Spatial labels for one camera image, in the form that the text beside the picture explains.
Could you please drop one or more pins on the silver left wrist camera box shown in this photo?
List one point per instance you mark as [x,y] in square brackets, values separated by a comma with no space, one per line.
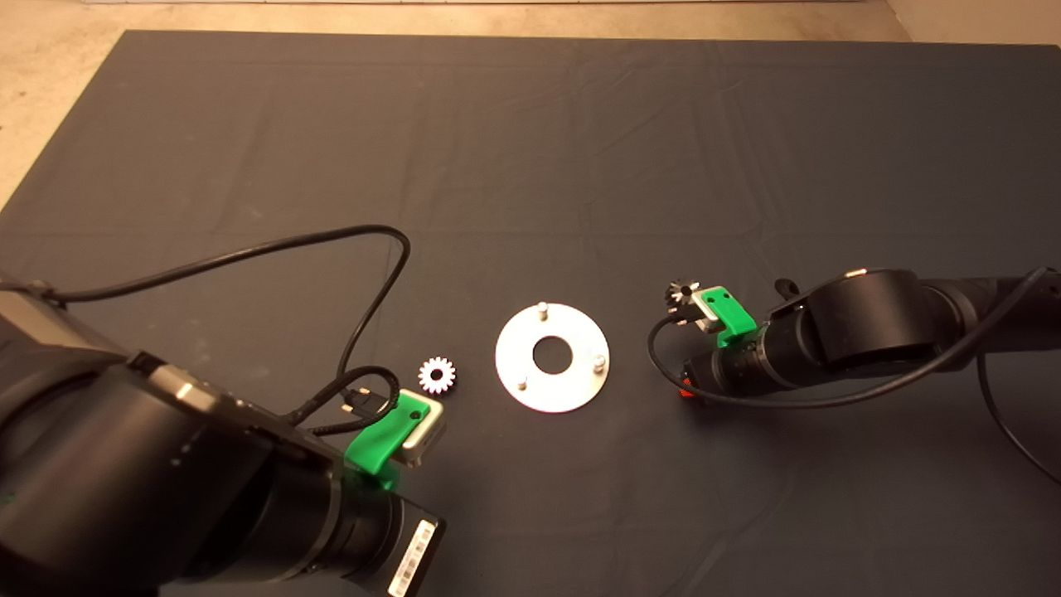
[426,439]

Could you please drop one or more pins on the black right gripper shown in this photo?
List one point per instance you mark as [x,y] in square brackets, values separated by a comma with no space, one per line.
[733,369]

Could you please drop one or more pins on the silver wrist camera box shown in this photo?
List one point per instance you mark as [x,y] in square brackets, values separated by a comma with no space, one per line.
[426,439]
[701,319]

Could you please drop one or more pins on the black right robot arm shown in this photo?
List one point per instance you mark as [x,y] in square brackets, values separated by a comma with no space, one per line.
[862,319]

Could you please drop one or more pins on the dark grey table cloth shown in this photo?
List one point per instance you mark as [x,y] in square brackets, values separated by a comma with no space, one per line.
[530,166]

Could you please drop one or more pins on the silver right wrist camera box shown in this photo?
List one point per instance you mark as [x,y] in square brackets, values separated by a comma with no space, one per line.
[701,319]

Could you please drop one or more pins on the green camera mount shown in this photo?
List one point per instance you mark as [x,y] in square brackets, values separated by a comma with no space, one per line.
[729,315]
[381,439]

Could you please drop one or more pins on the small steel planetary gear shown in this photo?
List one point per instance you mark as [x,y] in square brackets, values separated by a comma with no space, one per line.
[428,381]
[675,290]

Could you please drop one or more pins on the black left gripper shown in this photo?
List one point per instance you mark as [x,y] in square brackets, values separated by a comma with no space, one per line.
[385,539]

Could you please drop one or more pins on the green left camera mount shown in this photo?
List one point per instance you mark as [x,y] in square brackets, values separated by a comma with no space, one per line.
[381,439]

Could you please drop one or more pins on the green right camera mount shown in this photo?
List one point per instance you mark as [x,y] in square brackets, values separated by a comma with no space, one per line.
[729,315]

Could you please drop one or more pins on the round metal carrier plate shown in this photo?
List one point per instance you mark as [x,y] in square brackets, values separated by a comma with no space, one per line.
[514,348]

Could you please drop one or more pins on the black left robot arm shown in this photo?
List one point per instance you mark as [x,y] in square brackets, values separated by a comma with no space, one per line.
[124,481]

